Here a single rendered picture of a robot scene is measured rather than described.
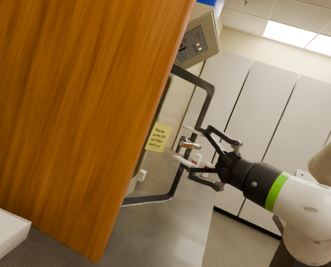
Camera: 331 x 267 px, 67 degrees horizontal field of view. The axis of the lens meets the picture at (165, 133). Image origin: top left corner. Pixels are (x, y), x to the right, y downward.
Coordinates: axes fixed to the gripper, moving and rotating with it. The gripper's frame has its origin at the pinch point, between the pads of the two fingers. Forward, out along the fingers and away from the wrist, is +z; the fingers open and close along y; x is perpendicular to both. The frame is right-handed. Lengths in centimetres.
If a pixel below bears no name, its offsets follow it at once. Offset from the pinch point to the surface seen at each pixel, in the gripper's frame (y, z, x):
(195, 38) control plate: 26.2, 2.1, 10.0
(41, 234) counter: -26.0, 4.9, 31.6
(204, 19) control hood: 28.6, -3.2, 15.5
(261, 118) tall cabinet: 29, 92, -283
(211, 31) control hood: 29.3, 0.0, 7.7
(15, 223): -22.1, 4.9, 37.6
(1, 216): -22.1, 7.6, 39.2
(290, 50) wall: 138, 108, -325
